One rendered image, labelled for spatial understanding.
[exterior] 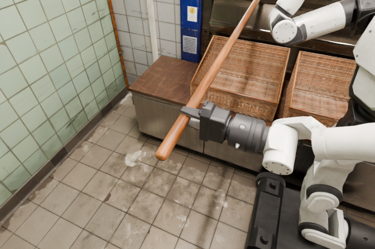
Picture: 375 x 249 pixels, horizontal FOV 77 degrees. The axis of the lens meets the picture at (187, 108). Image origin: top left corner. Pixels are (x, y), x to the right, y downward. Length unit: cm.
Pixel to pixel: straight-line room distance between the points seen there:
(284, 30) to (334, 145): 47
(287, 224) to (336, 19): 118
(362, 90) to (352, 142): 39
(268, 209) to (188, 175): 63
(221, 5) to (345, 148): 144
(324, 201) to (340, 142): 74
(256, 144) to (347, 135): 17
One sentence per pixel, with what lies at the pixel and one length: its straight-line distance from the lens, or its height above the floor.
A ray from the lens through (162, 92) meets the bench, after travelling 168.
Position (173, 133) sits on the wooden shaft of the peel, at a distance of 57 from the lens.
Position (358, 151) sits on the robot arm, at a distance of 53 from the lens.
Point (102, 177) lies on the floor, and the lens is 201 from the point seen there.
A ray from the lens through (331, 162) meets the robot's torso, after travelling 107.
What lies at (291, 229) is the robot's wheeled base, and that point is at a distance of 167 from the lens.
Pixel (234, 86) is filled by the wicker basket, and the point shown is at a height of 59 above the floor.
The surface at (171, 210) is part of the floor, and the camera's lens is 178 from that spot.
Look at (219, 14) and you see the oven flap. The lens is 180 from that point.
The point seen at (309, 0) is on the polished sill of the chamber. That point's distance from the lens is 170.
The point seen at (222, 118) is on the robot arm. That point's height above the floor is 123.
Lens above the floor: 163
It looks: 42 degrees down
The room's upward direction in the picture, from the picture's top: straight up
